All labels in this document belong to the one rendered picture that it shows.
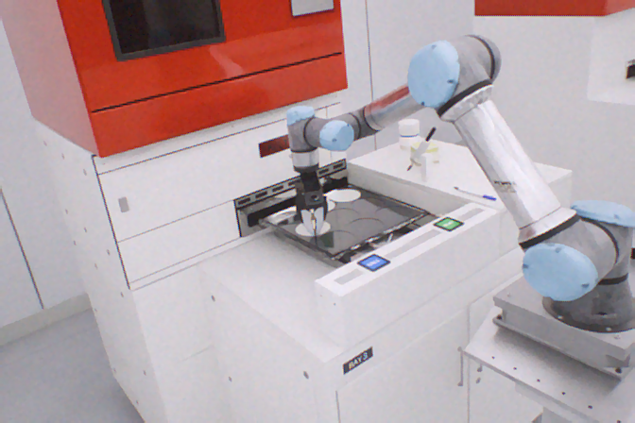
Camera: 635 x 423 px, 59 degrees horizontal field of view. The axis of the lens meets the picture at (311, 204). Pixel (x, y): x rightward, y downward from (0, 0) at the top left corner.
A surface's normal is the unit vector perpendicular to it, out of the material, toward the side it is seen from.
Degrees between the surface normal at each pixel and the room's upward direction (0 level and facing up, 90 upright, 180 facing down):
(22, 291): 90
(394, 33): 90
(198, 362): 90
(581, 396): 0
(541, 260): 94
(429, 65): 82
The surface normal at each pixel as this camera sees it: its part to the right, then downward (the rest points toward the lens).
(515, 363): -0.11, -0.91
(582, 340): -0.76, 0.33
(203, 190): 0.60, 0.26
